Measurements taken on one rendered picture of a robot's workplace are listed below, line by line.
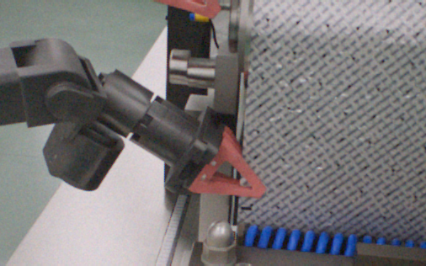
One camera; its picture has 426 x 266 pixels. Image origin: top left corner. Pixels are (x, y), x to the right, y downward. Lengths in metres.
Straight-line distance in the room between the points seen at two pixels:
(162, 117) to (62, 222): 0.37
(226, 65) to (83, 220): 0.38
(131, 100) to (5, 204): 2.28
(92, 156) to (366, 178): 0.29
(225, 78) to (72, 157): 0.19
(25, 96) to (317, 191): 0.32
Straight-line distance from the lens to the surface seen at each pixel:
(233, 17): 0.72
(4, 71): 0.68
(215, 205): 0.87
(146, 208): 1.08
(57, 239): 1.01
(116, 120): 0.72
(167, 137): 0.72
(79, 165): 0.75
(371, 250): 0.74
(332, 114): 0.72
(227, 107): 0.80
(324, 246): 0.76
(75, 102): 0.68
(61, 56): 0.69
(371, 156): 0.75
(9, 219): 2.87
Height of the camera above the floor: 1.43
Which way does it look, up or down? 26 degrees down
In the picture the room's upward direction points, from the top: 5 degrees clockwise
